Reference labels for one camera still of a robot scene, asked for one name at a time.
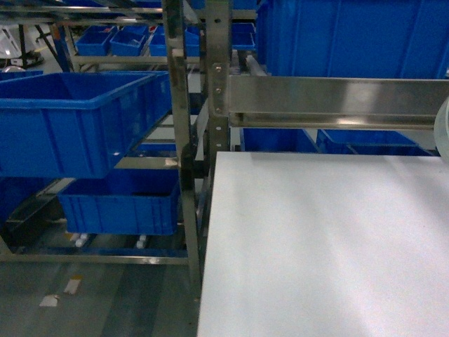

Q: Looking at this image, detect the large blue bin on shelf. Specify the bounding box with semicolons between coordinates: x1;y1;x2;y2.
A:
256;1;448;79

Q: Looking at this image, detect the blue bin lower middle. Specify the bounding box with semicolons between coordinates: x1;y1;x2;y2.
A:
241;128;321;154

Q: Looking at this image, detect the blue bin lower right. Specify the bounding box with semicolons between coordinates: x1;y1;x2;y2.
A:
316;129;434;157

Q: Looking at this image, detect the pale green bowl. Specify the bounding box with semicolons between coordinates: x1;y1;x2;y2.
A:
434;98;449;162

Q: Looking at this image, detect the large blue bin left rack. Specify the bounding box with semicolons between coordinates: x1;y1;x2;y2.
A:
1;71;171;178

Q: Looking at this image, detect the blue bin on lower rollers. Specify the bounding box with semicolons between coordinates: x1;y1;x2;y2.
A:
58;169;180;236

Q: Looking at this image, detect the stainless steel shelf rack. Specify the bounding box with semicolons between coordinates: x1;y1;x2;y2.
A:
1;1;448;295

